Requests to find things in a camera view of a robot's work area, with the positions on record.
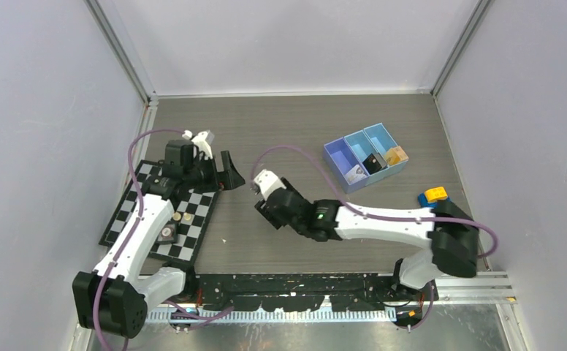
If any blue three-compartment tray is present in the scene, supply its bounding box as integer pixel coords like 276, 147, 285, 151
323, 123, 408, 194

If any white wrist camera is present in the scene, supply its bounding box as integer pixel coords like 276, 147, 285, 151
253, 169, 286, 200
191, 129, 214, 159

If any yellow blue toy block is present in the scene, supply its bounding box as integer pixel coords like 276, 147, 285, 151
417, 186, 450, 208

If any black white checkerboard mat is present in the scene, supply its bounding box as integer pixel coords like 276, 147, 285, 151
97, 160, 220, 271

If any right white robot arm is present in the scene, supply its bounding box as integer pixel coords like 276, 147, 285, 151
253, 170, 479, 301

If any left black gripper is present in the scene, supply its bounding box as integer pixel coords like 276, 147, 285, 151
184, 151, 244, 194

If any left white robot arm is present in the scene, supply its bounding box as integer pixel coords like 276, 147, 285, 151
72, 139, 245, 339

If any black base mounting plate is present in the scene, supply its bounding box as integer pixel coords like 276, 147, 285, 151
170, 273, 438, 312

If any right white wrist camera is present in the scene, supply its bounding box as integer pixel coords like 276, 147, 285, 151
253, 169, 286, 200

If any black card in tray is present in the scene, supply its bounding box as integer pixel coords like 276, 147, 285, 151
362, 153, 387, 175

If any orange VIP card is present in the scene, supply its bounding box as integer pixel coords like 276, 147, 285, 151
384, 146, 408, 167

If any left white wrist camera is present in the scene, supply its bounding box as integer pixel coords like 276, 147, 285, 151
191, 129, 214, 159

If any white card in tray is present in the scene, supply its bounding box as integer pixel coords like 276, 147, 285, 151
345, 165, 368, 184

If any small dark framed tile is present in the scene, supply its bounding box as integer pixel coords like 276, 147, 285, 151
156, 223, 178, 244

